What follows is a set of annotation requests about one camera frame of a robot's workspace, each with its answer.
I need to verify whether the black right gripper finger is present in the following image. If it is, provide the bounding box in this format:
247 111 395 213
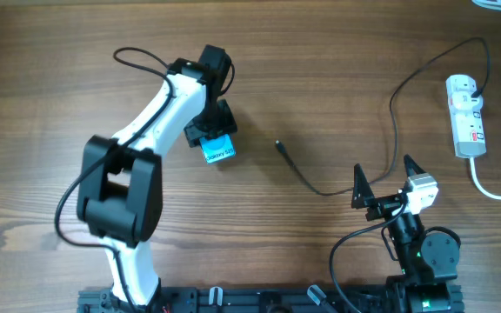
404 154 425 176
351 163 375 209

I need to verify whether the teal Galaxy smartphone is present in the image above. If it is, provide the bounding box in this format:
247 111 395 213
200 134 237 164

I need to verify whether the black charger cable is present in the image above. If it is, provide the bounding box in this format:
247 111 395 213
275 37 492 197

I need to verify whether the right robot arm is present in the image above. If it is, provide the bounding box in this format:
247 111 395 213
351 155 465 313

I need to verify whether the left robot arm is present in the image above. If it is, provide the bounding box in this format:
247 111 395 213
76 45 237 312

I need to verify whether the white charger plug adapter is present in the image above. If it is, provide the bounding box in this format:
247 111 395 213
448 91 483 113

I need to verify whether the white power strip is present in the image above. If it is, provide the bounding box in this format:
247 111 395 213
445 74 486 159

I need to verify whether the black right camera cable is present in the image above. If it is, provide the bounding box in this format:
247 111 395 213
328 202 408 313

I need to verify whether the black camera cable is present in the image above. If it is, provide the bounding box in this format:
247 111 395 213
328 202 408 313
53 46 177 313

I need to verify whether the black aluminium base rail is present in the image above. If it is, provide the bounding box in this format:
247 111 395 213
77 284 465 313

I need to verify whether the black left camera cable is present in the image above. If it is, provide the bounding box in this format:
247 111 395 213
53 46 177 313

